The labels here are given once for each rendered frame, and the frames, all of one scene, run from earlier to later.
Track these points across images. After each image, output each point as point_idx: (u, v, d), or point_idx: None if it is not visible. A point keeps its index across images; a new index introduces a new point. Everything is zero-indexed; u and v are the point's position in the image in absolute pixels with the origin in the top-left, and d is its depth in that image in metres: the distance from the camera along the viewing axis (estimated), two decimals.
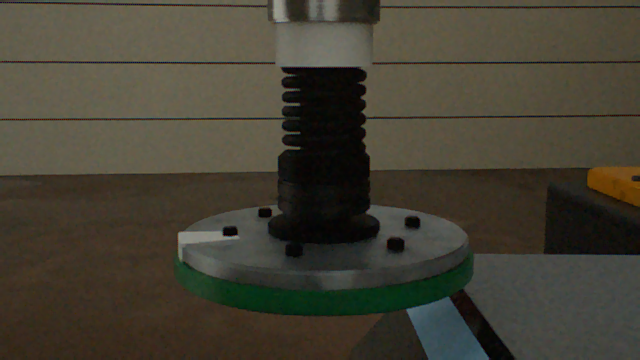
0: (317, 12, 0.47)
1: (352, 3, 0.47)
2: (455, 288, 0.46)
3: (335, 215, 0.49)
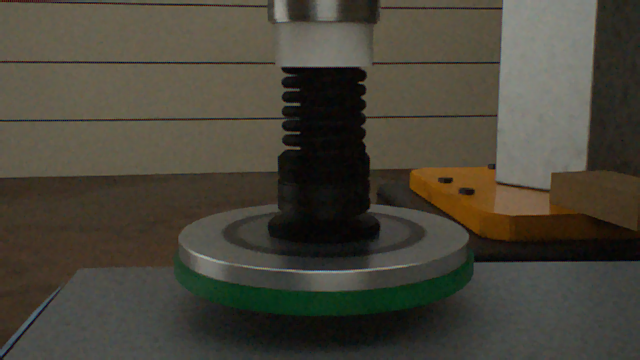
0: (317, 12, 0.47)
1: (352, 3, 0.47)
2: None
3: (335, 215, 0.49)
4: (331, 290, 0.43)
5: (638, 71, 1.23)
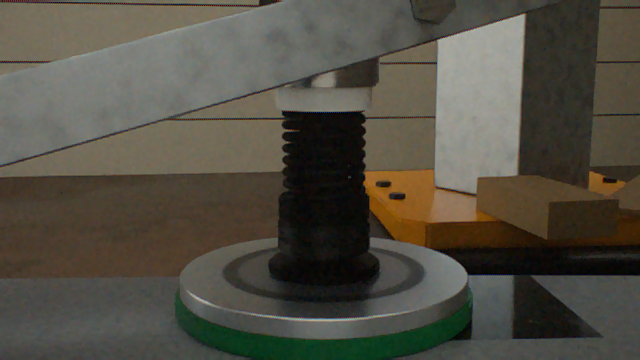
0: (317, 79, 0.47)
1: (352, 70, 0.48)
2: None
3: (335, 257, 0.50)
4: None
5: (576, 72, 1.18)
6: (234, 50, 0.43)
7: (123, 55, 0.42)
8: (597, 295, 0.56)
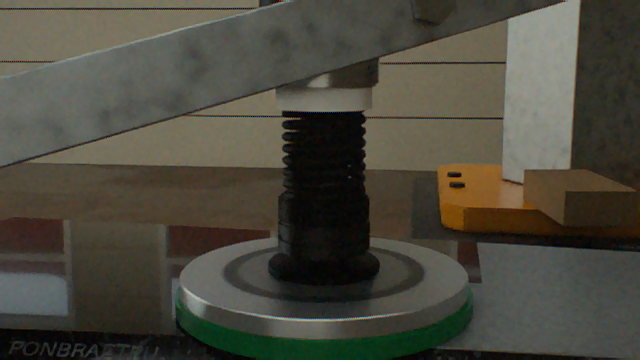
0: (317, 80, 0.47)
1: (352, 70, 0.48)
2: None
3: (335, 257, 0.50)
4: None
5: (639, 71, 1.21)
6: (234, 51, 0.43)
7: (123, 56, 0.42)
8: (516, 258, 0.66)
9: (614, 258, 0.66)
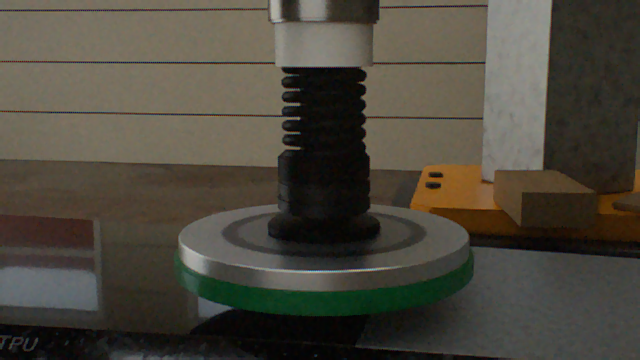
0: (317, 12, 0.47)
1: (352, 3, 0.47)
2: None
3: (335, 215, 0.49)
4: (436, 276, 0.45)
5: (615, 71, 1.19)
6: None
7: None
8: None
9: (532, 258, 0.66)
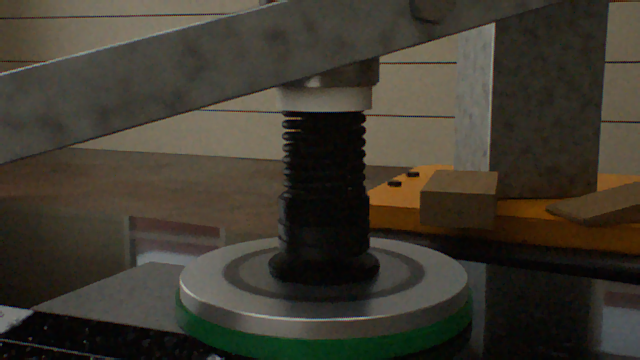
0: (317, 79, 0.47)
1: (352, 70, 0.48)
2: (468, 320, 0.49)
3: (335, 257, 0.50)
4: (231, 327, 0.45)
5: (571, 72, 1.15)
6: (234, 49, 0.43)
7: (122, 54, 0.42)
8: (231, 243, 0.71)
9: None
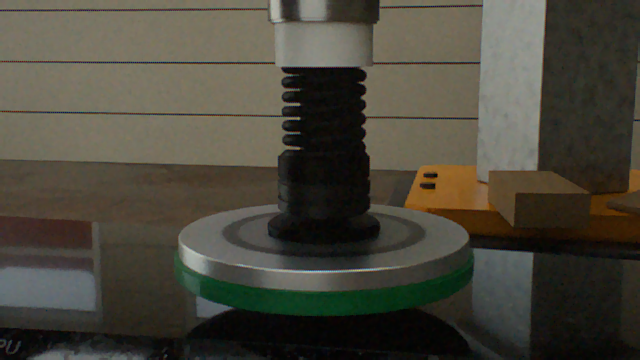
0: (317, 12, 0.47)
1: (352, 3, 0.47)
2: (175, 274, 0.50)
3: (335, 215, 0.49)
4: None
5: (610, 71, 1.19)
6: None
7: None
8: None
9: (523, 260, 0.66)
